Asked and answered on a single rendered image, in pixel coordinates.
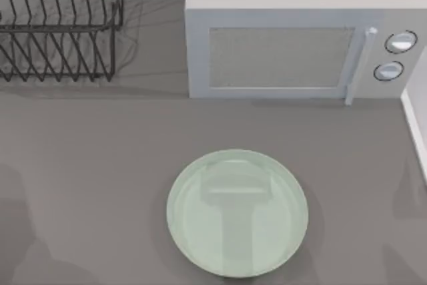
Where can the small microwave knob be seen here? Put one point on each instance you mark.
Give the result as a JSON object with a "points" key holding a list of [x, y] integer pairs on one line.
{"points": [[388, 71]]}

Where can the large microwave knob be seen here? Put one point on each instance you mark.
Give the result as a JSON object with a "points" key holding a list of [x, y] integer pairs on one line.
{"points": [[400, 42]]}

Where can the pale green plate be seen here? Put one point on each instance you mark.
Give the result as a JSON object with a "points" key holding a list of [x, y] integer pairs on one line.
{"points": [[237, 231]]}

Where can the microwave door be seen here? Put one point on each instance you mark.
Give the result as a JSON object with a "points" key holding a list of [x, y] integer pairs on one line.
{"points": [[200, 61]]}

